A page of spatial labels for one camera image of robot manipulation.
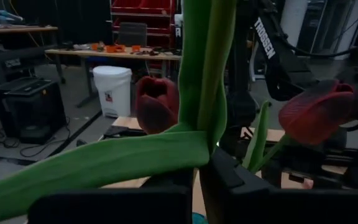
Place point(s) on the red shelving rack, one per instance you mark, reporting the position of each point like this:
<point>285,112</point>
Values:
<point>154,6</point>

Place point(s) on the dark red artificial tulip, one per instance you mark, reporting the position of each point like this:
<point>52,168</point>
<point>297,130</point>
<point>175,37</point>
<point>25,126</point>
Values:
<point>104,161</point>
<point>315,115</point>
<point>154,105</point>

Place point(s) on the black chair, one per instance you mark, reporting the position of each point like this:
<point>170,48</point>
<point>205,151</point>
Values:
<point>132,34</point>

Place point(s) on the long wooden workbench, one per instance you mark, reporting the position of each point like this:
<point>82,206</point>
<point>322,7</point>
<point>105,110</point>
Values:
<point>120,55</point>

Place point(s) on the wooden desk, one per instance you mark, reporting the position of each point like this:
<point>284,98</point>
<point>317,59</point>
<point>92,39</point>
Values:
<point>17,30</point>

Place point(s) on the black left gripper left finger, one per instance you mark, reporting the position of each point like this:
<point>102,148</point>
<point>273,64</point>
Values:
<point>120,208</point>

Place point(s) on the orange plastic part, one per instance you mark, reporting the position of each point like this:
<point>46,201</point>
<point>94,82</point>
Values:
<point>115,48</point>
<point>135,48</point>

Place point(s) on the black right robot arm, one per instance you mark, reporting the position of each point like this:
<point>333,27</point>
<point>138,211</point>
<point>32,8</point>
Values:
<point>278,71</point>

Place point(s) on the white round column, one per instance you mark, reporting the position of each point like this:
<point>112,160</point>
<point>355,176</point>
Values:
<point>292,18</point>

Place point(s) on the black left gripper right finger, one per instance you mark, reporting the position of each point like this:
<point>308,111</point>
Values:
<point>275,208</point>

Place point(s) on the blue round glass vase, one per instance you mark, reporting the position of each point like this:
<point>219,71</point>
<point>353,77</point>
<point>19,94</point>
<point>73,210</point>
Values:
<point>200,220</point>

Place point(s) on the white waste bin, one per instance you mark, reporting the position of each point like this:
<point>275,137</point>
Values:
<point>112,90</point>

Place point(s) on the black floor equipment case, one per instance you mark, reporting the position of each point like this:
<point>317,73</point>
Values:
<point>33,112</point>

